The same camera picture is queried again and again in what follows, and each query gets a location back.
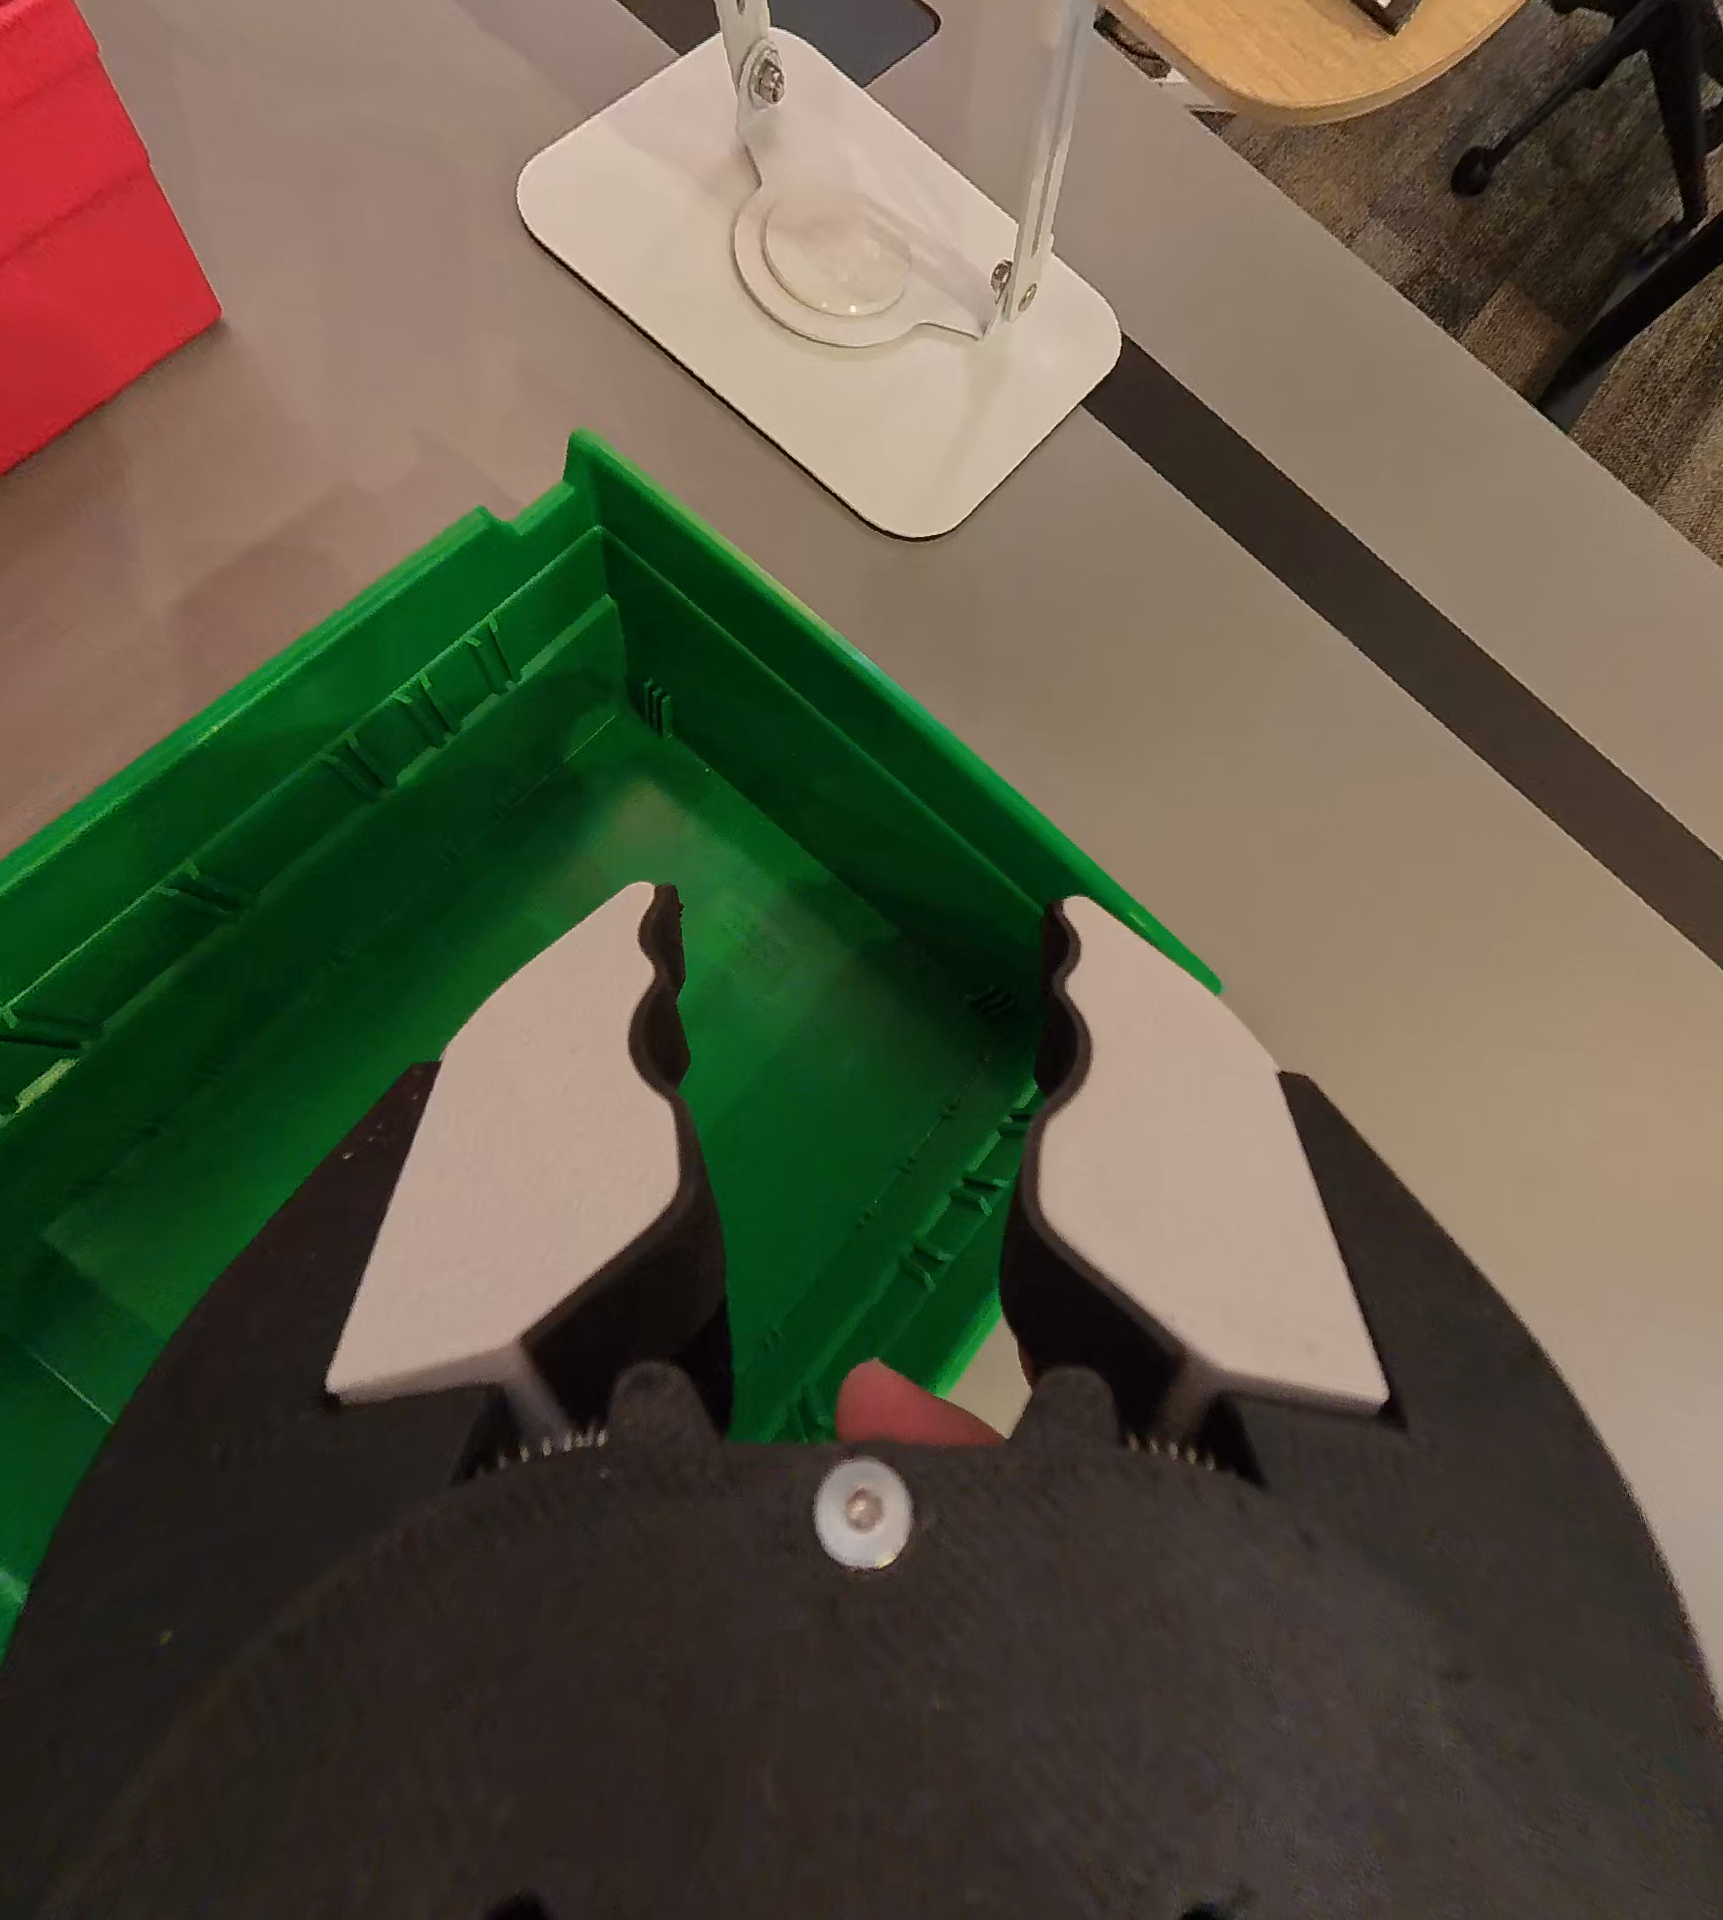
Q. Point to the black office chair base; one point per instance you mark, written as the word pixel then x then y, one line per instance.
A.
pixel 1625 74

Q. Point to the red plastic storage bin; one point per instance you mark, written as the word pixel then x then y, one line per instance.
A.
pixel 7 227

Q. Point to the white flat-base stand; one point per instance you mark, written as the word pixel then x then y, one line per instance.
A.
pixel 937 405

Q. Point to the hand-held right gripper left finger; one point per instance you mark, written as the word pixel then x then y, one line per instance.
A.
pixel 500 1185

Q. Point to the person's right hand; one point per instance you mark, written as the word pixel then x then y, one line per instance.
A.
pixel 914 1411

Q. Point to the green plastic storage bin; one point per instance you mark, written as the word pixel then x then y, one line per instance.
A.
pixel 278 932

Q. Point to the light wooden table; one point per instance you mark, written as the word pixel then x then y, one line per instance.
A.
pixel 1312 61

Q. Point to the black metal frame bar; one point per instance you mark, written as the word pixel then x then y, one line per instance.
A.
pixel 1687 272

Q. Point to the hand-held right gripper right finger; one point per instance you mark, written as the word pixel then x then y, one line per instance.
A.
pixel 1191 1185

